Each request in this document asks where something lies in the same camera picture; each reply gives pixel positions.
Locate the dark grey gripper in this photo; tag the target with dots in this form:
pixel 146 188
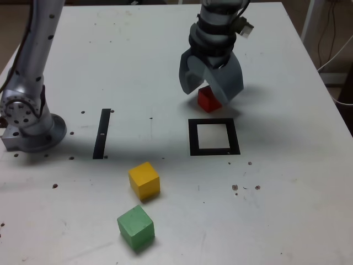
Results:
pixel 218 60

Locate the red cube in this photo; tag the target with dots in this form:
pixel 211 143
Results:
pixel 205 102

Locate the yellow cube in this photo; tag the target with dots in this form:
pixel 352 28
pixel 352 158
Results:
pixel 144 180

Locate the green cube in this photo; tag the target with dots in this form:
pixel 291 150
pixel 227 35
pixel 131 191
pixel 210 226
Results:
pixel 135 227

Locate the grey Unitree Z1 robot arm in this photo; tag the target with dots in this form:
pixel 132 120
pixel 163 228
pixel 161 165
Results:
pixel 30 55

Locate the black tape square outline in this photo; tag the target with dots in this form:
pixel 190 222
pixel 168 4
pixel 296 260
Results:
pixel 215 152

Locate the black tape strip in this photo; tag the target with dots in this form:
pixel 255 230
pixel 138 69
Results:
pixel 101 135

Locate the small grey bracket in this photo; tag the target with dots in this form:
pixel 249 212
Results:
pixel 134 3

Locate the white frame leg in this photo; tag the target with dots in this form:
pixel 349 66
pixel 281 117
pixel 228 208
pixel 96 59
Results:
pixel 309 19

